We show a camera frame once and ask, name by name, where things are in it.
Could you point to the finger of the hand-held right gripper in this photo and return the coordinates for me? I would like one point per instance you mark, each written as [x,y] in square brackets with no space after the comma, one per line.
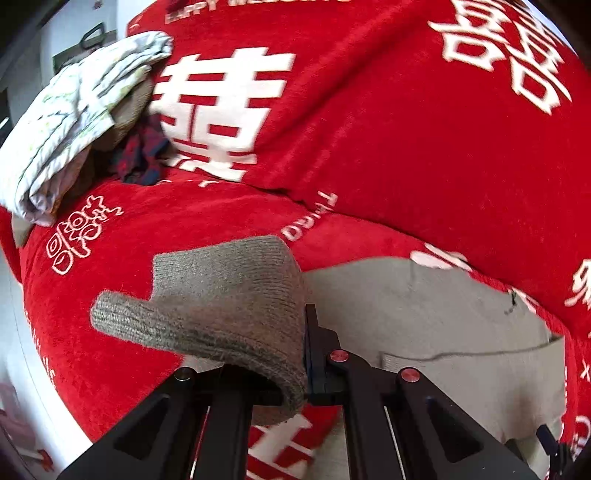
[547,441]

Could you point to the dark red-blue plaid cloth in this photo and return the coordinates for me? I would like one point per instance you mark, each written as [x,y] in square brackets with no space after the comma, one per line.
[138,152]

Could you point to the white floral patterned cloth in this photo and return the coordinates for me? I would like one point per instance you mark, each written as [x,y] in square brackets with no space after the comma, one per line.
[69,115]

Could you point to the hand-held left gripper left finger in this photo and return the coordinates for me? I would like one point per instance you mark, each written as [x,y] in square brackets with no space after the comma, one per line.
[221,397]

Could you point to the grey knit sweater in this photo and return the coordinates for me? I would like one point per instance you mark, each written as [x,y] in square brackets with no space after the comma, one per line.
[240,295]

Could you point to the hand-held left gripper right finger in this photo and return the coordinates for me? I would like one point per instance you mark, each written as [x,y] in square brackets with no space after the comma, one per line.
[318,364]

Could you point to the red printed blanket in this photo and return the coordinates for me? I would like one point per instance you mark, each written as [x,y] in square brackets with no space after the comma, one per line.
[369,152]

